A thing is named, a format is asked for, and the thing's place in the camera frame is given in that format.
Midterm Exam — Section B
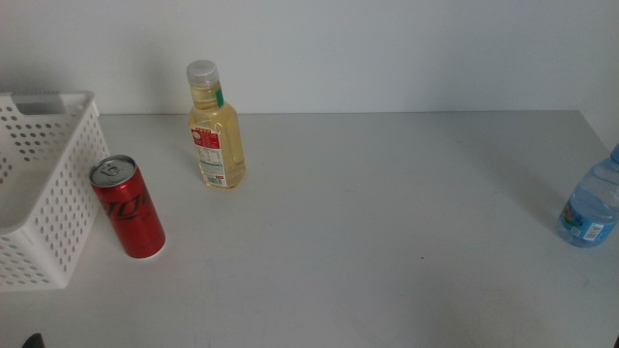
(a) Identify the yellow tea bottle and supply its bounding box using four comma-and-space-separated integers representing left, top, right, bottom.
186, 59, 247, 189

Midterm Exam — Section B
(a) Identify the red cola can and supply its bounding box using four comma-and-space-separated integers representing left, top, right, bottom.
88, 154, 167, 260

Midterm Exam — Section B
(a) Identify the clear blue-capped water bottle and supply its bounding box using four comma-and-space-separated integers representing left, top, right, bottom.
556, 142, 619, 249

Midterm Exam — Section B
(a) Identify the white perforated plastic basket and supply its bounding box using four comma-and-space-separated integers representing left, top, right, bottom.
0, 91, 111, 293

